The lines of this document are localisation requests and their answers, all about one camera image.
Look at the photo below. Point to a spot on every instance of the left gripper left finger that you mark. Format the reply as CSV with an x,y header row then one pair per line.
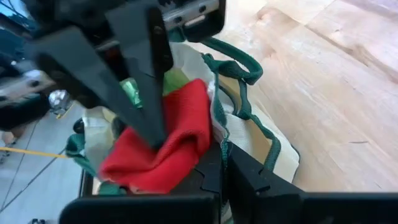
x,y
208,180

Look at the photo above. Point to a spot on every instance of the beige green canvas gardening bag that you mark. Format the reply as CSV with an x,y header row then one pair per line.
x,y
248,137

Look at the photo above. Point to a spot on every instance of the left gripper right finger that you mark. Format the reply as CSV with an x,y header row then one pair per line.
x,y
245,180

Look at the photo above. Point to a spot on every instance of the red and black gardening gloves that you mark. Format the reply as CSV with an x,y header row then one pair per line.
x,y
186,124

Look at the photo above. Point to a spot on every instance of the green plastic spray bottle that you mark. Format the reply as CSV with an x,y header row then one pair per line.
x,y
175,81

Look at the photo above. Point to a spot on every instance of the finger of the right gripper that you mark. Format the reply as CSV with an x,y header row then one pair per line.
x,y
71,59
146,46

